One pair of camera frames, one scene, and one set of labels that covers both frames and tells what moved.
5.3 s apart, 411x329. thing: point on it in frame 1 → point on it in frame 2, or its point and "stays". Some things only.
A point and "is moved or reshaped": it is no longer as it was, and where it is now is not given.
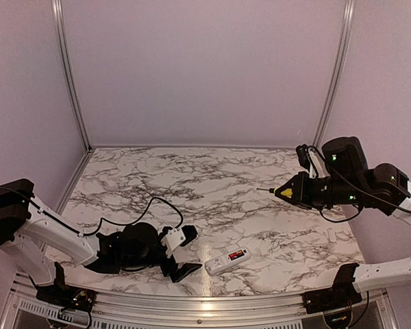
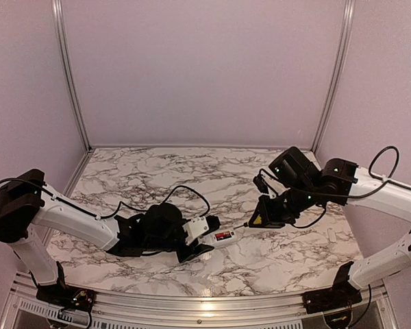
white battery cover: x=331 y=234 stays
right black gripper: x=299 y=184 → x=267 y=215
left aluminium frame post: x=59 y=23 stays
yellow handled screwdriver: x=288 y=192 is moved or reshaped
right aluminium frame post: x=346 y=25 stays
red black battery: x=236 y=255 → x=222 y=236
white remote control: x=227 y=260 → x=222 y=238
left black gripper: x=170 y=270 → x=193 y=252
